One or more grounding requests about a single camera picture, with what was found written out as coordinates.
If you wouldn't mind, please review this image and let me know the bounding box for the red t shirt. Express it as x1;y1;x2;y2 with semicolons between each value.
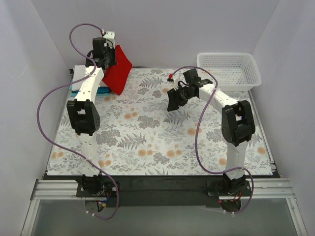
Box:
102;45;133;95

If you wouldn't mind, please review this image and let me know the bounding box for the floral patterned tablecloth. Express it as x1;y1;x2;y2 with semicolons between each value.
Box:
47;68;274;176

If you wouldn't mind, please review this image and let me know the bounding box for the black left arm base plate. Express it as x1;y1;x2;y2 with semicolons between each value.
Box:
76;182;120;198

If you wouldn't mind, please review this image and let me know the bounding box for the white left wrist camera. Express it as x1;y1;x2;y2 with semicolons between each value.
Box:
103;31;116;49

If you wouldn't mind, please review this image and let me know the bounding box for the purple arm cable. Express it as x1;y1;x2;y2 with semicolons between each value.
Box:
36;23;121;220
167;65;254;215

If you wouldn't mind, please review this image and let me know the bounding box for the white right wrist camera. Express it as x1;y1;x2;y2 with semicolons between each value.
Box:
167;73;188;90

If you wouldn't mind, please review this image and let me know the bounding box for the teal folded t shirt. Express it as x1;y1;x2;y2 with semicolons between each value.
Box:
69;85;111;97

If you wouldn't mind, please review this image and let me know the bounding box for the white folded t shirt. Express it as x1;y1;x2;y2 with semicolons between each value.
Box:
72;65;86;92

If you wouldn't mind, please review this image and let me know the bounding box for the aluminium front rail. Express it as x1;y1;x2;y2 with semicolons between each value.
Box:
31;178;295;200

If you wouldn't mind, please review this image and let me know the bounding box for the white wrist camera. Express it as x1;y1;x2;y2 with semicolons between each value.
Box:
103;31;116;49
167;73;188;90

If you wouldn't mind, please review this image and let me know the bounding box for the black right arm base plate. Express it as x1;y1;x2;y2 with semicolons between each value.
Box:
206;177;251;197

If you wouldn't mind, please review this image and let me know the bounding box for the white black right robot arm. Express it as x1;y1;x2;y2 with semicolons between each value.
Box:
167;66;255;196

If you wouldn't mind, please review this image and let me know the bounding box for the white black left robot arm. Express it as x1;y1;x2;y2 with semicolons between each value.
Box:
66;36;116;177

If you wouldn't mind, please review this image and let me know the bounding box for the white plastic basket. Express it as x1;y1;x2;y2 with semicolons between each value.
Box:
196;53;262;92

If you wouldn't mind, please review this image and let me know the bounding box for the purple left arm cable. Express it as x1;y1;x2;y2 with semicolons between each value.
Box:
36;23;121;220

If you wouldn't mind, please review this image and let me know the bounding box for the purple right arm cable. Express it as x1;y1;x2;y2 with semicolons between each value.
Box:
167;65;254;215

